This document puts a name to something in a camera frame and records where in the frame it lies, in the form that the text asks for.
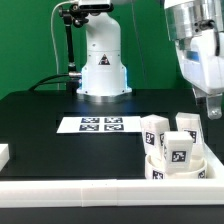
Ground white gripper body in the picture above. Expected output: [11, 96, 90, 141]
[175, 29, 224, 95]

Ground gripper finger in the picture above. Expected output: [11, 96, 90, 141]
[206, 94, 222, 120]

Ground white round stool seat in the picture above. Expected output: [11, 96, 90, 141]
[145, 155, 207, 180]

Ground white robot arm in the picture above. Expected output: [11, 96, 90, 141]
[77, 0, 224, 119]

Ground white marker sheet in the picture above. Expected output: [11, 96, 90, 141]
[57, 116, 141, 134]

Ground white U-shaped wall fence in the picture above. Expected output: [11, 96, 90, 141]
[0, 149, 224, 208]

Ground camera on mount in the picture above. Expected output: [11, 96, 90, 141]
[78, 0, 113, 12]

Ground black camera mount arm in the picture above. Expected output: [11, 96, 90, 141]
[58, 3, 90, 79]

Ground white cable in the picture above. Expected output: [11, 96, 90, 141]
[50, 0, 78, 91]

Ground black cables on table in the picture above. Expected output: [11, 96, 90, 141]
[27, 73, 81, 92]

